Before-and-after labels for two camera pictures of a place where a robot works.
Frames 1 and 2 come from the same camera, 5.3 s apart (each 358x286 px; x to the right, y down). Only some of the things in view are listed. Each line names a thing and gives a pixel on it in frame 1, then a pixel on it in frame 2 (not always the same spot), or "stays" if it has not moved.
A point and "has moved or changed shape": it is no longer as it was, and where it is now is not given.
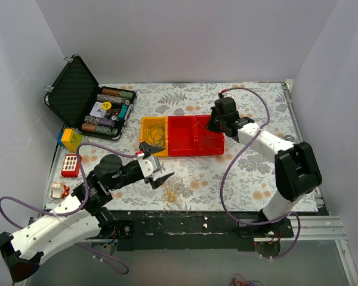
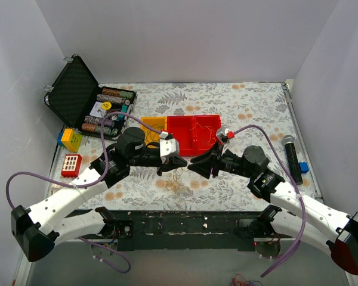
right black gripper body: [216, 120] -> [214, 162]
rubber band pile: [156, 135] stays
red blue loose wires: [239, 280] stays
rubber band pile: [170, 196] has moved or changed shape
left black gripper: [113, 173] -> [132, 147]
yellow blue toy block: [70, 139] stays
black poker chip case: [82, 104] stays
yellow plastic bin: [154, 130] stays
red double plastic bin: [188, 136] stays
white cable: [184, 189] -> [182, 192]
